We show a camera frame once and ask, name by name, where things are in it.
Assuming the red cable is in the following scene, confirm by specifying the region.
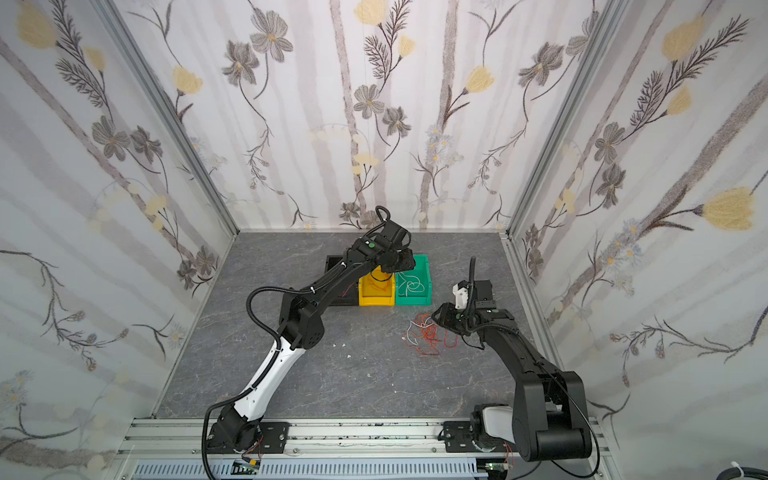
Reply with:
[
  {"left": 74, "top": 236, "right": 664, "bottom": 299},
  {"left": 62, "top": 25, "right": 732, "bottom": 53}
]
[{"left": 413, "top": 313, "right": 460, "bottom": 358}]

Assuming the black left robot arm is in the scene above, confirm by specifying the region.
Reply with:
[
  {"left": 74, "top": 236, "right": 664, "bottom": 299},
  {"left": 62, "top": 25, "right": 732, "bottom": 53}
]
[{"left": 201, "top": 205, "right": 415, "bottom": 479}]

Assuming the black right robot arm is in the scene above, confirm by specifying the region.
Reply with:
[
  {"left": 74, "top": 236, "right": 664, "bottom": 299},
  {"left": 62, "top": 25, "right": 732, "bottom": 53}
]
[{"left": 430, "top": 257, "right": 602, "bottom": 479}]

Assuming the yellow storage bin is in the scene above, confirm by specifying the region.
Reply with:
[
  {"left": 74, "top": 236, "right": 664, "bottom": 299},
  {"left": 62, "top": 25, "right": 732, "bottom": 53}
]
[{"left": 358, "top": 267, "right": 396, "bottom": 307}]

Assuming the green storage bin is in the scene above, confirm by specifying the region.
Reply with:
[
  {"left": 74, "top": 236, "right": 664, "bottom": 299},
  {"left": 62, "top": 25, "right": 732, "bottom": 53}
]
[{"left": 395, "top": 254, "right": 433, "bottom": 306}]

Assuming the black storage bin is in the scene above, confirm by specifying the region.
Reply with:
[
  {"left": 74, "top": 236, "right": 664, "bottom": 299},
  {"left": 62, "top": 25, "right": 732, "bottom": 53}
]
[{"left": 325, "top": 255, "right": 359, "bottom": 307}]

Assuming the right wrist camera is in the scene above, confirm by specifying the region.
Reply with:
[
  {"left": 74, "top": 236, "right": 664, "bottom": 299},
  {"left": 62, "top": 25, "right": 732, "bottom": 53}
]
[{"left": 452, "top": 281, "right": 469, "bottom": 310}]

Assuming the white slotted cable duct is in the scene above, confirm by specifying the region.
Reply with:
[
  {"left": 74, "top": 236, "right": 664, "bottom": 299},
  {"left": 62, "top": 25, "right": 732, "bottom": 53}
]
[{"left": 128, "top": 458, "right": 488, "bottom": 479}]

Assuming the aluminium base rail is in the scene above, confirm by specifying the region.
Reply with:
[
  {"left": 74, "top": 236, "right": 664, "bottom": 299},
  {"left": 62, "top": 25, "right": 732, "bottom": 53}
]
[{"left": 116, "top": 416, "right": 613, "bottom": 463}]

